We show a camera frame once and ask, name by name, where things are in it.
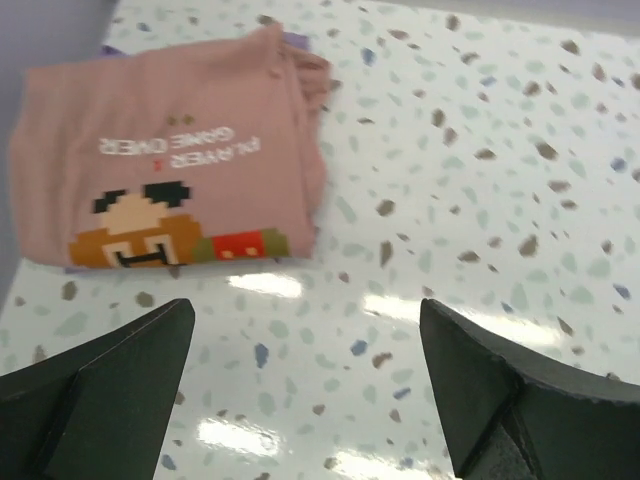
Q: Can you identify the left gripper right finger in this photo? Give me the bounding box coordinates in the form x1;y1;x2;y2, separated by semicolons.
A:
420;299;639;479

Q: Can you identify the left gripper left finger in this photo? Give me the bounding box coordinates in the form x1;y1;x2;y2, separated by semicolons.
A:
1;299;195;479

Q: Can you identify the pink t shirt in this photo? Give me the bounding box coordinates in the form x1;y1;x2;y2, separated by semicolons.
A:
8;23;331;270

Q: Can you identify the folded purple t shirt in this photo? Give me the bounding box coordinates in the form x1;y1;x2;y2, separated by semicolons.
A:
63;32;311;274

